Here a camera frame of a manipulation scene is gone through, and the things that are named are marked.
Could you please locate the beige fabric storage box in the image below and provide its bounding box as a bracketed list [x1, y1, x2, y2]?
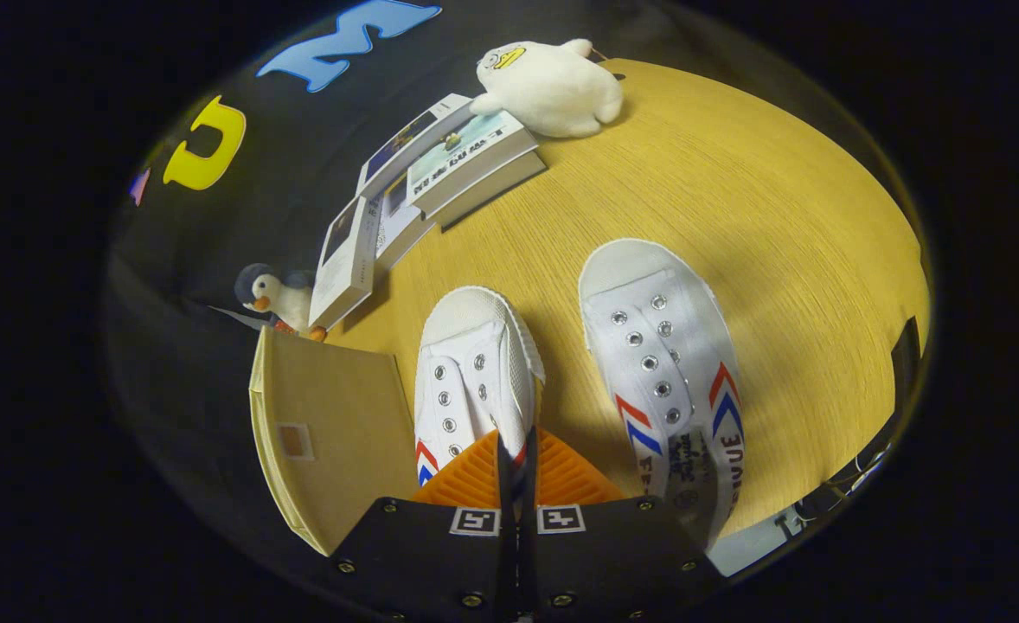
[248, 327, 420, 556]

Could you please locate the black upright object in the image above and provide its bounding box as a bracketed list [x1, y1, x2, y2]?
[891, 317, 922, 408]

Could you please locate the thick book with teal cover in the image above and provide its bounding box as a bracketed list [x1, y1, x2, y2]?
[406, 111, 548, 230]

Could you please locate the penguin plush toy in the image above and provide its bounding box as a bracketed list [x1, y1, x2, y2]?
[234, 263, 329, 341]

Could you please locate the thin white book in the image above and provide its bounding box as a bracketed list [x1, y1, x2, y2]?
[371, 173, 437, 269]

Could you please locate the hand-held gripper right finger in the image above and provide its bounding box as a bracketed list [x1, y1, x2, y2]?
[522, 428, 722, 623]

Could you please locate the white canvas shoe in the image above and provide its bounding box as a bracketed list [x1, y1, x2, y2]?
[414, 286, 547, 511]
[579, 240, 746, 550]

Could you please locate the white duck plush toy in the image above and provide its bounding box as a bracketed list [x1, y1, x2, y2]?
[471, 39, 625, 139]

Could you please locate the book with dark cover picture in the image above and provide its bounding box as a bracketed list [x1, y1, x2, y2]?
[356, 93, 474, 198]

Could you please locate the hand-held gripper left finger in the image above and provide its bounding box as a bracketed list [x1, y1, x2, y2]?
[328, 430, 515, 623]

